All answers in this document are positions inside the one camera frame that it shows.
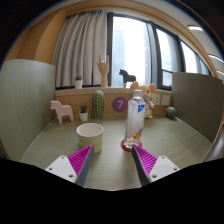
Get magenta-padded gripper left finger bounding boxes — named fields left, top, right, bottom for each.
left=44, top=144, right=95, bottom=188

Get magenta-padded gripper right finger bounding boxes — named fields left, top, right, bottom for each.
left=131, top=144, right=181, bottom=187

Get clear plastic water bottle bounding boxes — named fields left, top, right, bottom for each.
left=124, top=88, right=147, bottom=150

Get cream white cup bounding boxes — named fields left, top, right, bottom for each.
left=76, top=122, right=105, bottom=154

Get flat round red coaster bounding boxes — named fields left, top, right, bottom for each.
left=120, top=139, right=143, bottom=153

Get round green cactus ornament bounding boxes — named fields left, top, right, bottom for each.
left=165, top=106, right=178, bottom=120

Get small plant in white pot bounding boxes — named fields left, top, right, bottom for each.
left=74, top=75, right=83, bottom=90
left=78, top=104, right=89, bottom=122

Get pink horse figure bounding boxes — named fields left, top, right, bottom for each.
left=50, top=100, right=75, bottom=125

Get plush mouse toy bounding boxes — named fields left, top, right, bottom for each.
left=129, top=80, right=158, bottom=120

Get tall green cactus ornament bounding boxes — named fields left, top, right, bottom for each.
left=91, top=89, right=106, bottom=120

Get grey-green desk partition panel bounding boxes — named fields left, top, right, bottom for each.
left=0, top=59, right=57, bottom=161
left=171, top=71, right=224, bottom=144

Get round purple number sign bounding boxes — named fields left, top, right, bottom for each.
left=112, top=96, right=129, bottom=113

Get black horse figure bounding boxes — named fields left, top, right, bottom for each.
left=118, top=68, right=137, bottom=89

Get wooden hand figure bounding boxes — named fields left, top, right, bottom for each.
left=96, top=54, right=110, bottom=88

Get grey window curtain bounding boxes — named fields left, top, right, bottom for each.
left=51, top=9, right=108, bottom=88

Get ceiling lights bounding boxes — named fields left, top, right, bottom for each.
left=187, top=24, right=224, bottom=76

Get white wall socket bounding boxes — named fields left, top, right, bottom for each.
left=151, top=94, right=162, bottom=107
left=161, top=94, right=171, bottom=107

